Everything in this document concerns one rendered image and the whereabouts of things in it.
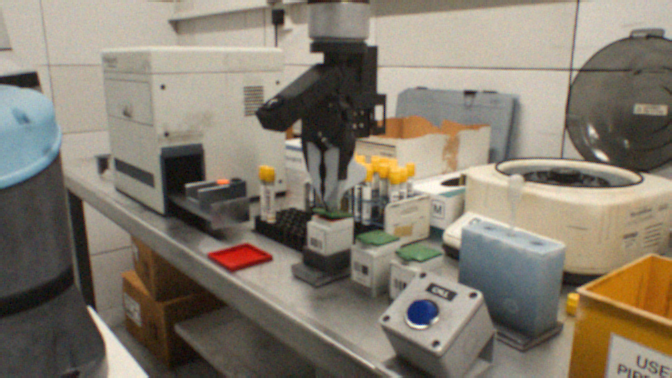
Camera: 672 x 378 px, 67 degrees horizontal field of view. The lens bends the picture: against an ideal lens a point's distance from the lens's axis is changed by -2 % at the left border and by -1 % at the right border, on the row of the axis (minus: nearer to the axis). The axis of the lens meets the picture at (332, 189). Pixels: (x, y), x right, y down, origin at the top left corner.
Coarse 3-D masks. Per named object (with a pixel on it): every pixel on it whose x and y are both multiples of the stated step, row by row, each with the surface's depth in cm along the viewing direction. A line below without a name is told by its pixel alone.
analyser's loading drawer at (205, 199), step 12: (168, 192) 94; (180, 192) 94; (192, 192) 87; (204, 192) 84; (216, 192) 85; (228, 192) 87; (180, 204) 89; (192, 204) 86; (204, 204) 84; (216, 204) 79; (228, 204) 81; (240, 204) 82; (204, 216) 82; (216, 216) 80; (228, 216) 81; (240, 216) 83; (216, 228) 80
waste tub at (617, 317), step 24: (648, 264) 48; (600, 288) 42; (624, 288) 46; (648, 288) 49; (600, 312) 40; (624, 312) 38; (648, 312) 49; (576, 336) 41; (600, 336) 40; (624, 336) 38; (648, 336) 37; (576, 360) 42; (600, 360) 40; (624, 360) 39; (648, 360) 37
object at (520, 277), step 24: (480, 240) 54; (504, 240) 52; (528, 240) 52; (480, 264) 55; (504, 264) 52; (528, 264) 50; (552, 264) 50; (480, 288) 55; (504, 288) 52; (528, 288) 50; (552, 288) 51; (504, 312) 53; (528, 312) 50; (552, 312) 52; (504, 336) 51; (528, 336) 51
